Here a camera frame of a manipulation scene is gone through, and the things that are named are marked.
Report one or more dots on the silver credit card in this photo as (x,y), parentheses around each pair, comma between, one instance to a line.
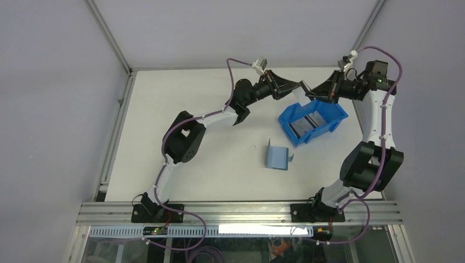
(301,93)

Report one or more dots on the aluminium right frame post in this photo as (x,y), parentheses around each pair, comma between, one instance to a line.
(367,26)

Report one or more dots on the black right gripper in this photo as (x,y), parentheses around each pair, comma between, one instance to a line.
(327,90)

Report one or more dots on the blue plastic bin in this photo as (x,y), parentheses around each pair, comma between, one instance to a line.
(332,113)

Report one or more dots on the aluminium frame post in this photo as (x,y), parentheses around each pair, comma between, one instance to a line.
(367,26)
(107,34)

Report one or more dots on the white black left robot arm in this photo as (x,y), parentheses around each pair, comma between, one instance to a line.
(182,140)

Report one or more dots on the aluminium front frame rail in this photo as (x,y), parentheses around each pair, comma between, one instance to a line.
(215,213)

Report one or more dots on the aluminium left frame post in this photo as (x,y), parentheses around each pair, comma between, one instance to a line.
(107,34)

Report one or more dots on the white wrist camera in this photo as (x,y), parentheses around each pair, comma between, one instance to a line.
(260,65)
(346,62)

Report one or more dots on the white slotted cable duct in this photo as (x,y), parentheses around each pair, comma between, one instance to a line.
(222,231)

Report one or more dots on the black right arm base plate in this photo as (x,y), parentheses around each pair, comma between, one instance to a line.
(302,212)

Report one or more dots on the teal leather card holder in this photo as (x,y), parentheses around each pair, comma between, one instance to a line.
(278,157)

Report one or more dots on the orange object under table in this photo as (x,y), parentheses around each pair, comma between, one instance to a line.
(279,246)

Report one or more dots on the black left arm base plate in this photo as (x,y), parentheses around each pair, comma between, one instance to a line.
(160,215)

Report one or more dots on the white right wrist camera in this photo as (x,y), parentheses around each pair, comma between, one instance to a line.
(346,62)

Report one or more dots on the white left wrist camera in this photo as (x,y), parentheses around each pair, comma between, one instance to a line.
(260,65)

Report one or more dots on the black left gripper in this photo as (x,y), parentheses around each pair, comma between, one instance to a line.
(278,87)

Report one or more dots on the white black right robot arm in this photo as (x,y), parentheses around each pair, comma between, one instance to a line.
(373,162)

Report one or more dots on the striped credit card in bin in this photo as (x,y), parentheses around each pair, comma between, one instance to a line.
(307,124)

